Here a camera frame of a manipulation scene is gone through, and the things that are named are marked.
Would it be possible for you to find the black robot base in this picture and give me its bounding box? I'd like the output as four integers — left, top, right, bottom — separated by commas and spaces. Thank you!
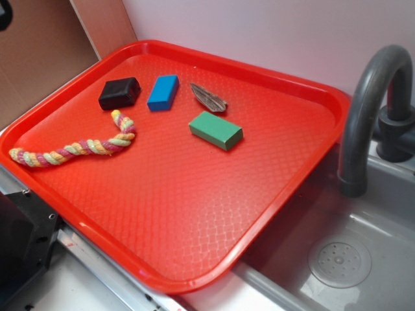
1, 192, 61, 310

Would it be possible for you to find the green rectangular block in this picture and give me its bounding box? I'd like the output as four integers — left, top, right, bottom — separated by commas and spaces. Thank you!
189, 111, 244, 151

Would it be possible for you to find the multicoloured twisted rope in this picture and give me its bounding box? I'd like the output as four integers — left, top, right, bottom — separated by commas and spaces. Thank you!
8, 109, 137, 168

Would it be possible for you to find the brown wood piece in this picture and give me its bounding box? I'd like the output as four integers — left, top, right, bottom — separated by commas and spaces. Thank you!
190, 83, 228, 113

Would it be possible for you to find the blue rectangular block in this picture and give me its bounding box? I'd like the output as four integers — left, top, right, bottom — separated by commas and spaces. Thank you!
147, 75, 180, 112

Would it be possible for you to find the red plastic tray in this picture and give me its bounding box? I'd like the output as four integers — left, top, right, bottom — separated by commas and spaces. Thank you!
1, 40, 350, 294

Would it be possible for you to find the brown cardboard panel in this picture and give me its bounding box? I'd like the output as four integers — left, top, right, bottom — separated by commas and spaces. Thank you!
0, 0, 139, 131

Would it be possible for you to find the black rectangular block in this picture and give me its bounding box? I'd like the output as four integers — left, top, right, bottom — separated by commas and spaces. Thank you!
98, 77, 141, 110

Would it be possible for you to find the grey curved faucet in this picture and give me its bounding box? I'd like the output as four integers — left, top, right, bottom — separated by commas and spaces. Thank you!
338, 45, 414, 198

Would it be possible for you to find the grey plastic sink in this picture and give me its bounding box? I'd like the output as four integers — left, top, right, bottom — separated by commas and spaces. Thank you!
234, 147, 414, 310

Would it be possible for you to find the black object top left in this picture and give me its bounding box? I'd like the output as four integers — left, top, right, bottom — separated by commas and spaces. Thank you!
0, 0, 13, 31

